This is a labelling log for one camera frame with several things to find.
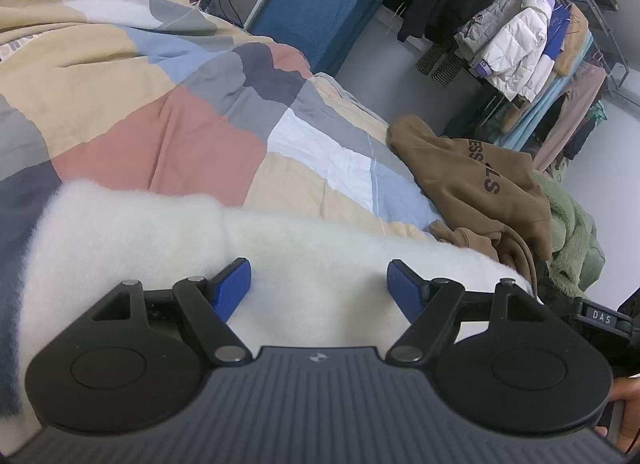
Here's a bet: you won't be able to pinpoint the white striped fleece sweater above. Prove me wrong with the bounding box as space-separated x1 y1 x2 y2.
0 180 542 450

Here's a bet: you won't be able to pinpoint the person's right hand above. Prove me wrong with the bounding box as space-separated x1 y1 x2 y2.
593 375 640 454

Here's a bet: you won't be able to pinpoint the green fleece garment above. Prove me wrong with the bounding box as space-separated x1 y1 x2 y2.
533 171 605 297

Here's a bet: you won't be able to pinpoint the brown hoodie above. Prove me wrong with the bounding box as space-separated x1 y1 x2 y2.
388 116 552 288

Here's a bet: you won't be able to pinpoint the light blue hanging garment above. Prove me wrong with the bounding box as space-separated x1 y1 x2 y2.
492 31 594 151

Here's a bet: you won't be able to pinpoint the patchwork colour quilt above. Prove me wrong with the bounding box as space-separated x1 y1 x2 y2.
1 0 437 421

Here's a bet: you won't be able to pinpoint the pink hanging trousers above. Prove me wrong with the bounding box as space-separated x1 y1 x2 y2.
533 62 606 172

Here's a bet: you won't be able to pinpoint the white puffer jacket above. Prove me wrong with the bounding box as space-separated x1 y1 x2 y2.
454 0 555 102

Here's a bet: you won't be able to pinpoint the tan hanging coat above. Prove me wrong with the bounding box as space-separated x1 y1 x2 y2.
500 4 589 134

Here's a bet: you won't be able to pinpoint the blue padded board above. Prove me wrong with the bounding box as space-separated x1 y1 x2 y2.
250 0 357 72

